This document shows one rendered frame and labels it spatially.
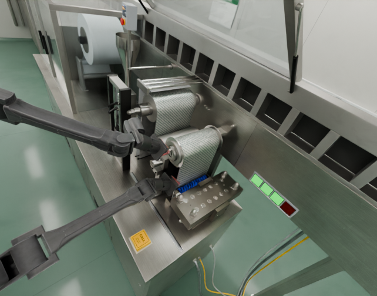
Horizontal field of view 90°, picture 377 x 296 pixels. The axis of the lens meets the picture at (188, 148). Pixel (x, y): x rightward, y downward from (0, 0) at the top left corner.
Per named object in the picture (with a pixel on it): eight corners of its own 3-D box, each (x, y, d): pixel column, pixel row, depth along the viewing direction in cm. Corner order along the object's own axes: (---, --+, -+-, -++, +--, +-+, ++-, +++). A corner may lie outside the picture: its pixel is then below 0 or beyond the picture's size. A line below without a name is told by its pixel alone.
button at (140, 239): (130, 238, 90) (130, 236, 88) (143, 231, 94) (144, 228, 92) (137, 252, 86) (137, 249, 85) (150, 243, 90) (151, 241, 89)
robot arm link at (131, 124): (116, 158, 68) (118, 143, 61) (107, 133, 73) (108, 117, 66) (147, 151, 74) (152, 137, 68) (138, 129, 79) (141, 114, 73)
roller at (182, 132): (151, 149, 106) (153, 132, 98) (187, 137, 120) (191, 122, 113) (162, 163, 100) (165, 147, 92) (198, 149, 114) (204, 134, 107)
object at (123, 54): (115, 119, 153) (111, 42, 116) (132, 115, 161) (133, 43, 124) (123, 129, 146) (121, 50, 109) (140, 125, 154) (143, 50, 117)
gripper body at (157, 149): (158, 161, 77) (146, 158, 70) (146, 145, 81) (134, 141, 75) (168, 150, 76) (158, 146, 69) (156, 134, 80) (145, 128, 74)
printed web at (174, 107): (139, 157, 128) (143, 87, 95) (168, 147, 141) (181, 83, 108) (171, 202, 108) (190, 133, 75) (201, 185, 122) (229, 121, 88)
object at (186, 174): (173, 190, 101) (179, 167, 89) (205, 174, 114) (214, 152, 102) (174, 191, 101) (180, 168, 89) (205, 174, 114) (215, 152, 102)
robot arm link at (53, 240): (29, 280, 45) (9, 239, 47) (28, 281, 49) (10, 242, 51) (159, 195, 77) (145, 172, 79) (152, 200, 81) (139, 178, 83)
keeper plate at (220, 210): (208, 219, 105) (215, 209, 98) (221, 211, 110) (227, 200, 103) (211, 223, 104) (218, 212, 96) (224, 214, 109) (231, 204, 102)
